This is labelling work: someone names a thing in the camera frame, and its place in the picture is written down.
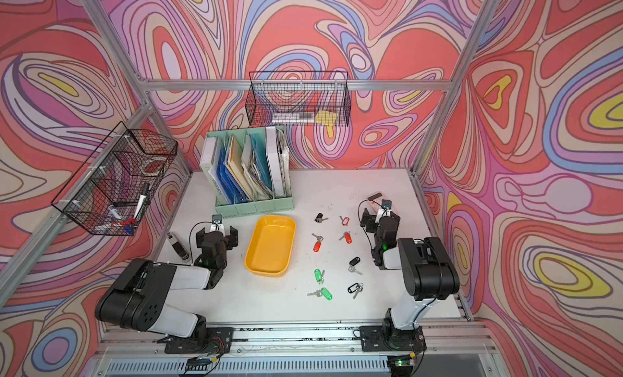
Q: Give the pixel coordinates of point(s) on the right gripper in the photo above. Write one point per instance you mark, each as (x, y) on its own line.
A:
(371, 219)

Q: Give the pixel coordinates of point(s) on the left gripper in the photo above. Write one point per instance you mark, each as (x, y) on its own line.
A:
(230, 240)

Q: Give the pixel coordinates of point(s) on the key with red solid tag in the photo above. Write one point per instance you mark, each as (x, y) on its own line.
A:
(346, 237)

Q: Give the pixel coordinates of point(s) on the key with black tag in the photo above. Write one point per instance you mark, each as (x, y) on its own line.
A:
(320, 218)
(352, 265)
(355, 289)

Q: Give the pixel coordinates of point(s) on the key with red window tag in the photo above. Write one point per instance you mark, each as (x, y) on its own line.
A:
(317, 245)

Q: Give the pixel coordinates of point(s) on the key with long green tag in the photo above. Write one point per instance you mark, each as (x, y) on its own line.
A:
(319, 276)

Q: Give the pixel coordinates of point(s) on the key with green square-ish tag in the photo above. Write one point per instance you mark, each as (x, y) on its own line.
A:
(323, 292)

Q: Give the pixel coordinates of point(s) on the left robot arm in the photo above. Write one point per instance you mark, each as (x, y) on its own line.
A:
(138, 299)

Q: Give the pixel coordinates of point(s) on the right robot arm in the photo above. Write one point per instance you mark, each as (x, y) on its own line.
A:
(428, 274)

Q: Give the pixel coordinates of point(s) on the yellow plastic storage tray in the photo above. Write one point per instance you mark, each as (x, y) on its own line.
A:
(271, 246)

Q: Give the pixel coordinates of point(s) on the pink calculator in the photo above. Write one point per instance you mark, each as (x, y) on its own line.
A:
(375, 198)

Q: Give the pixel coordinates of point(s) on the green file organizer rack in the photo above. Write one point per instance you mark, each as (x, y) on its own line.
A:
(248, 170)

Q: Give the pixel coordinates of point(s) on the aluminium frame post right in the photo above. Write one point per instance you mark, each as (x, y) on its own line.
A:
(482, 22)

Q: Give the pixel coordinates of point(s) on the aluminium frame post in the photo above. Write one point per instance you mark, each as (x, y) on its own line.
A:
(482, 22)
(112, 41)

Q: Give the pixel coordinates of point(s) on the black wire basket left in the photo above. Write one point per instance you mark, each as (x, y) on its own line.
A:
(103, 200)

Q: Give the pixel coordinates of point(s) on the black wire basket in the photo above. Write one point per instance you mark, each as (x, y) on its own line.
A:
(103, 200)
(298, 97)

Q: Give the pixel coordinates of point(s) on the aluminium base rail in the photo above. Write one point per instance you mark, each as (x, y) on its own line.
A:
(454, 348)

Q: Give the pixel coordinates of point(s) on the black wire basket back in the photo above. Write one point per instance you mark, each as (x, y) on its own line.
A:
(298, 97)

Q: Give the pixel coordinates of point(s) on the aluminium frame post left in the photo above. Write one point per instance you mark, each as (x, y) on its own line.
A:
(112, 41)

